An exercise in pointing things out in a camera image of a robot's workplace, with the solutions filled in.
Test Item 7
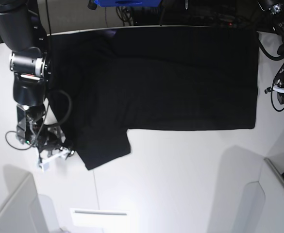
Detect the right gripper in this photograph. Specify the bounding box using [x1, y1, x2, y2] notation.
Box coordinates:
[36, 128, 74, 172]

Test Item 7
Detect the black T-shirt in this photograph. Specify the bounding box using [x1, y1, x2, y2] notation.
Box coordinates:
[51, 27, 259, 170]

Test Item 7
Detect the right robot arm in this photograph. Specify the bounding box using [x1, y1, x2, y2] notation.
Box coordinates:
[0, 0, 74, 171]

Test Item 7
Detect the blue box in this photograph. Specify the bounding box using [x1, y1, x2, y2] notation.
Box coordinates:
[94, 0, 161, 7]

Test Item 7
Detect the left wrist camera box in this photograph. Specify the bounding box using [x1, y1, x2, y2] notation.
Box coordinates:
[277, 92, 284, 105]

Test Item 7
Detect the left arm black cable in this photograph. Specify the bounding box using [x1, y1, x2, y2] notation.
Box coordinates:
[257, 31, 284, 63]

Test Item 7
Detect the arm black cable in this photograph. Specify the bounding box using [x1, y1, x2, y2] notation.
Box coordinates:
[44, 89, 73, 128]
[257, 31, 284, 63]

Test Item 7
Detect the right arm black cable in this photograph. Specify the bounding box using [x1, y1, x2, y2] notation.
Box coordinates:
[44, 89, 73, 128]

